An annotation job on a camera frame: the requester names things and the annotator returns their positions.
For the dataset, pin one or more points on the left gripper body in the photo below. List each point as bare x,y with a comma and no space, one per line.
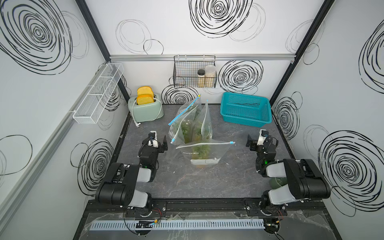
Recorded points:
162,144

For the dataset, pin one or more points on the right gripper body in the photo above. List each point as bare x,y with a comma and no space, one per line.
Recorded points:
252,142

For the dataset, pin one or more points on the yellow pineapple green crown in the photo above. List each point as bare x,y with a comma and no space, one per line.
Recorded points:
200,154

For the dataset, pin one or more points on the clear zip-top bag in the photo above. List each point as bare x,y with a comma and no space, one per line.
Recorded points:
201,128
218,150

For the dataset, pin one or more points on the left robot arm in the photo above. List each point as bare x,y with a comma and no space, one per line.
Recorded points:
118,188

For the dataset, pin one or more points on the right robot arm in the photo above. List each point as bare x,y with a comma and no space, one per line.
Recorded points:
304,179

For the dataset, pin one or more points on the rear blue-zip clear bag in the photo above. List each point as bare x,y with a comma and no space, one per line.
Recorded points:
181,126

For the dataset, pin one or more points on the mint green toaster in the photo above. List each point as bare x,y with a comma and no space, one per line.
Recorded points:
148,112

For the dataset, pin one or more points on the green ceramic cup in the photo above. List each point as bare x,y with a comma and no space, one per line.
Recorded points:
276,183

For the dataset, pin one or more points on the teal plastic basket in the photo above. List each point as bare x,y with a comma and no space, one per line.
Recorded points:
245,109

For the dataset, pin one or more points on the front yellow toast slice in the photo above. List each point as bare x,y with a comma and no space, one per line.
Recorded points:
145,99

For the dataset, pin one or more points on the yellow toast slice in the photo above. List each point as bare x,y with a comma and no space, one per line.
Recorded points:
145,90
145,99

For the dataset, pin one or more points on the rear yellow toast slice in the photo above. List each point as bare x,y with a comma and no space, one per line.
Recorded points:
145,90

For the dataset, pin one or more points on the dark-lid spice jar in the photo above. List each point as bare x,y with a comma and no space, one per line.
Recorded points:
201,78

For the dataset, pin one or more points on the white-lid spice jar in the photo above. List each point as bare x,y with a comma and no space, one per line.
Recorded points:
210,76

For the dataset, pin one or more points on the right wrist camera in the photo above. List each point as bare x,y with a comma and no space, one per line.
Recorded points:
262,137

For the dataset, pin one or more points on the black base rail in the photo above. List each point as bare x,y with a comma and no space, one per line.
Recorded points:
161,207

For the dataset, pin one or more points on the grey slotted cable duct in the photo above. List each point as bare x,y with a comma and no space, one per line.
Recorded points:
215,224

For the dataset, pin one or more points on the black wire wall basket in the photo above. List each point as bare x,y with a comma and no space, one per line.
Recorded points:
186,68

